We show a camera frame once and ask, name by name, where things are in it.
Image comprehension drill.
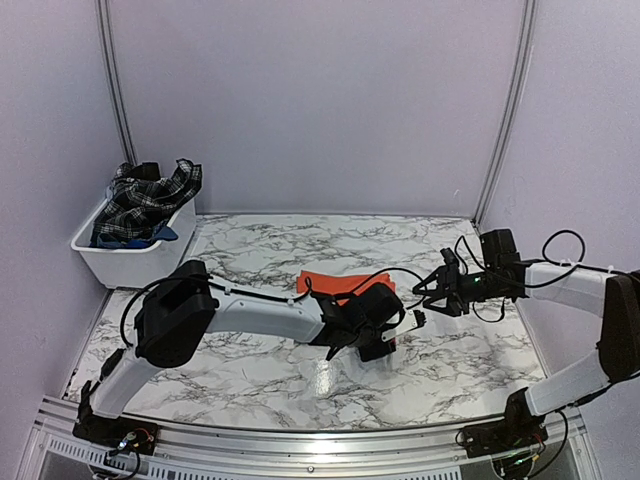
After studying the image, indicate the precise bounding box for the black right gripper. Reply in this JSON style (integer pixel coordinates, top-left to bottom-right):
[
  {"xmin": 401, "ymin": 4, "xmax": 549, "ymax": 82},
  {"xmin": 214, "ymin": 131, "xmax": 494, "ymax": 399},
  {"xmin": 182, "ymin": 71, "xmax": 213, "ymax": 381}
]
[{"xmin": 413, "ymin": 264, "xmax": 507, "ymax": 317}]

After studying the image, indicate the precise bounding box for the orange t-shirt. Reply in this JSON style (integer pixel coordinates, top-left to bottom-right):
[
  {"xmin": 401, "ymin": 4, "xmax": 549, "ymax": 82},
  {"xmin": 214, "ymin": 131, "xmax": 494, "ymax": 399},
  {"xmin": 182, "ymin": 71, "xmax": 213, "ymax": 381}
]
[{"xmin": 296, "ymin": 270, "xmax": 396, "ymax": 305}]

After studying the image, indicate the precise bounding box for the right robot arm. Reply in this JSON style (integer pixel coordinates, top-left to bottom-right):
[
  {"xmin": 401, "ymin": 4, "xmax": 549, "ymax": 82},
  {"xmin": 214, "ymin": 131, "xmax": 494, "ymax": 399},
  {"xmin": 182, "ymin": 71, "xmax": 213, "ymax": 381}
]
[{"xmin": 412, "ymin": 229, "xmax": 639, "ymax": 448}]

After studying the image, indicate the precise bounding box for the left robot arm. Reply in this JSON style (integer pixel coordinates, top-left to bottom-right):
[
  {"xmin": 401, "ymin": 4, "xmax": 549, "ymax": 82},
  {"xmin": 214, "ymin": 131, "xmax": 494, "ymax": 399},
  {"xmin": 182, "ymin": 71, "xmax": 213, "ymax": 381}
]
[{"xmin": 76, "ymin": 260, "xmax": 406, "ymax": 445}]

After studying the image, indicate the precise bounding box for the white plastic laundry bin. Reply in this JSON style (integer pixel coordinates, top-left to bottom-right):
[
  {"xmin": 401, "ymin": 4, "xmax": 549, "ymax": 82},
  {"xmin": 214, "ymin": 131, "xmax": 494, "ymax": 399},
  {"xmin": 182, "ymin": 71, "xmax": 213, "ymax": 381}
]
[{"xmin": 70, "ymin": 193, "xmax": 196, "ymax": 289}]

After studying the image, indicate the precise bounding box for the black white plaid shirt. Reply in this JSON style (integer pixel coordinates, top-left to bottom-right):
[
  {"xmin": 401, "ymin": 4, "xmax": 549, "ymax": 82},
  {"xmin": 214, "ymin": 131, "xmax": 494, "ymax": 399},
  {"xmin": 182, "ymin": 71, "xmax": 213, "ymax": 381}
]
[{"xmin": 90, "ymin": 159, "xmax": 203, "ymax": 243}]

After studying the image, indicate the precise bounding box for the blue garment in bin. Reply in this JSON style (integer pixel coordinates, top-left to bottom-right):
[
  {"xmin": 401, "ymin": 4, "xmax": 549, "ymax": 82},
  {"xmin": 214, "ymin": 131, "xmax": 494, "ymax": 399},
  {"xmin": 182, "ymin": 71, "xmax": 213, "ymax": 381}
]
[{"xmin": 90, "ymin": 226, "xmax": 179, "ymax": 250}]

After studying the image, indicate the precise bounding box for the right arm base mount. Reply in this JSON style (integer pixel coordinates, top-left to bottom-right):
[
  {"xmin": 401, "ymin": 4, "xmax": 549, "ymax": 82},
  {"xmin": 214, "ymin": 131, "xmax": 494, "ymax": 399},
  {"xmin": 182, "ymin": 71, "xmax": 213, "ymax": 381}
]
[{"xmin": 455, "ymin": 419, "xmax": 548, "ymax": 458}]

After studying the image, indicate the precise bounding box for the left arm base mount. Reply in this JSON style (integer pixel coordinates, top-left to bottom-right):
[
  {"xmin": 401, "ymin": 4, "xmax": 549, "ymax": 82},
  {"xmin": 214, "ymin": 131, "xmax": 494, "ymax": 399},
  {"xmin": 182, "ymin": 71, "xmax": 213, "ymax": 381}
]
[{"xmin": 72, "ymin": 414, "xmax": 159, "ymax": 455}]

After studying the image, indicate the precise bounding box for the aluminium front frame rail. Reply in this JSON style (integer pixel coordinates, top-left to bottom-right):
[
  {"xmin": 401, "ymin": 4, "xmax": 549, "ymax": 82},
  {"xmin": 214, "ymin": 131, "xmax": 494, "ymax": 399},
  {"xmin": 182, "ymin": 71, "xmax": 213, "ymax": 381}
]
[{"xmin": 14, "ymin": 397, "xmax": 604, "ymax": 479}]

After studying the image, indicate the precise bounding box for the right aluminium corner post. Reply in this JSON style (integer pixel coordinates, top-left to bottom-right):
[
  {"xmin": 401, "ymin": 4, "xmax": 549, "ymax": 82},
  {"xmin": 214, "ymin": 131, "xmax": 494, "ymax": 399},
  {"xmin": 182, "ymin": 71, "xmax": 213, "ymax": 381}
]
[{"xmin": 472, "ymin": 0, "xmax": 539, "ymax": 228}]

